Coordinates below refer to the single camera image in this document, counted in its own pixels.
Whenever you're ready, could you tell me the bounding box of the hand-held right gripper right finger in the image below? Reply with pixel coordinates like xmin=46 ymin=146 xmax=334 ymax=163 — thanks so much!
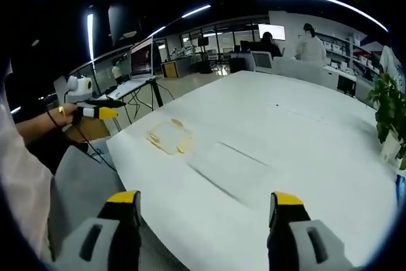
xmin=267 ymin=191 xmax=357 ymax=271

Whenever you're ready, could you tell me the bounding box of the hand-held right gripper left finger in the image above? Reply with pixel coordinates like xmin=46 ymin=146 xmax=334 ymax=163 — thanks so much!
xmin=58 ymin=190 xmax=142 ymax=271

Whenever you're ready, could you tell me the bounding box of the person's left hand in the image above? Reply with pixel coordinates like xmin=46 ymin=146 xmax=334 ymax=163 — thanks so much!
xmin=47 ymin=103 xmax=81 ymax=128

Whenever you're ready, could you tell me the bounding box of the white folding side table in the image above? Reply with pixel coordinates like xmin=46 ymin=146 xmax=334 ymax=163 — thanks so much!
xmin=105 ymin=76 xmax=164 ymax=124

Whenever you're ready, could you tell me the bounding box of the long ceiling light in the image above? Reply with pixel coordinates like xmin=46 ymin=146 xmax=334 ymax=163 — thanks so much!
xmin=86 ymin=13 xmax=95 ymax=61
xmin=181 ymin=4 xmax=212 ymax=19
xmin=254 ymin=0 xmax=390 ymax=33

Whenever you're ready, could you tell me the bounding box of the open laptop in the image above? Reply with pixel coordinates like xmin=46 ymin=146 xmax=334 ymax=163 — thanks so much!
xmin=107 ymin=37 xmax=156 ymax=98

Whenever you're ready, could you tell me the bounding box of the yellow-fronted cabinet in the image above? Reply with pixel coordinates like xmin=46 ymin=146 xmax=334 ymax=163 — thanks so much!
xmin=161 ymin=61 xmax=182 ymax=79

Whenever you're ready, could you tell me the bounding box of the person's white clothing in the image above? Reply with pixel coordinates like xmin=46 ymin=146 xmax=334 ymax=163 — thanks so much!
xmin=0 ymin=91 xmax=54 ymax=261

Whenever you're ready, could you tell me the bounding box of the blue packet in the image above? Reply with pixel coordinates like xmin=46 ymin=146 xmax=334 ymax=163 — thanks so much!
xmin=395 ymin=174 xmax=406 ymax=202

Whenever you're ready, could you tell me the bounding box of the white plant pot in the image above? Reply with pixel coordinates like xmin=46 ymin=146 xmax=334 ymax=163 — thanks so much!
xmin=379 ymin=133 xmax=401 ymax=161

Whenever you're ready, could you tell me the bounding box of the white desktop monitor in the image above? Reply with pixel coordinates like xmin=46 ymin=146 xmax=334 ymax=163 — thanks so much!
xmin=250 ymin=50 xmax=274 ymax=71

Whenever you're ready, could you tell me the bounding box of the green potted plant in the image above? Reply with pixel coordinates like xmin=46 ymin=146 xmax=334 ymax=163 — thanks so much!
xmin=367 ymin=73 xmax=406 ymax=171

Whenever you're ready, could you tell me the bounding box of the storage shelf with boxes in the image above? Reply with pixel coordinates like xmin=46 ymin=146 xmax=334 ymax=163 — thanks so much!
xmin=317 ymin=32 xmax=383 ymax=74

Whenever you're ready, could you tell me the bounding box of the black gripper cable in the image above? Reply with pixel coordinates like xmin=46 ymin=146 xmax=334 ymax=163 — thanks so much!
xmin=46 ymin=107 xmax=117 ymax=172

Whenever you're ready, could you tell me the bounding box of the bright wall screen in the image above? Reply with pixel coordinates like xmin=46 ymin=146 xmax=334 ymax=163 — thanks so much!
xmin=257 ymin=23 xmax=286 ymax=42

